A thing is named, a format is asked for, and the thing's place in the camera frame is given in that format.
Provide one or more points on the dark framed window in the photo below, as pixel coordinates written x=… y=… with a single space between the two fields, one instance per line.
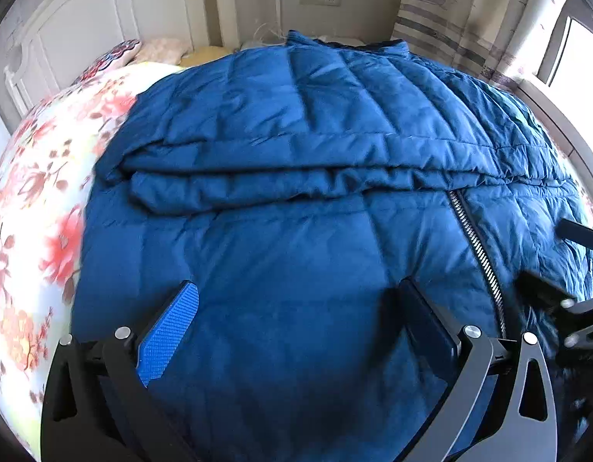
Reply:
x=573 y=43

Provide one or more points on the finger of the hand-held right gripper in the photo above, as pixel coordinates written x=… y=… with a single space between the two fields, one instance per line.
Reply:
x=583 y=236
x=542 y=286

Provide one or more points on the floral quilt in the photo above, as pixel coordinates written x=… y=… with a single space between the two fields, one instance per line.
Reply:
x=41 y=192

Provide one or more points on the printed curtain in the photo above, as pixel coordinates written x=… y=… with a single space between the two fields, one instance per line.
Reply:
x=460 y=14

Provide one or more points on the patterned red blue pillow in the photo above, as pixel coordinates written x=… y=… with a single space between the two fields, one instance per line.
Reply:
x=111 y=57

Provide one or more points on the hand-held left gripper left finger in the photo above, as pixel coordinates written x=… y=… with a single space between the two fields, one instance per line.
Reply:
x=169 y=334

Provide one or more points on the pale pink floral pillow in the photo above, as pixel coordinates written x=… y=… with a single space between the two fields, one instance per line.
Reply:
x=164 y=49

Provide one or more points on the white nightstand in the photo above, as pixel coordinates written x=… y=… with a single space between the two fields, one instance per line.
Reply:
x=342 y=40

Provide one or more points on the white wooden headboard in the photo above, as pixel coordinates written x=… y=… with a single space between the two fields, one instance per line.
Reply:
x=94 y=14

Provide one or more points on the blue puffer jacket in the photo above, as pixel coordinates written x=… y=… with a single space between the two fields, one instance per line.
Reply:
x=301 y=178

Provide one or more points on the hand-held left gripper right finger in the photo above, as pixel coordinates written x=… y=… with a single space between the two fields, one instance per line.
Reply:
x=429 y=329

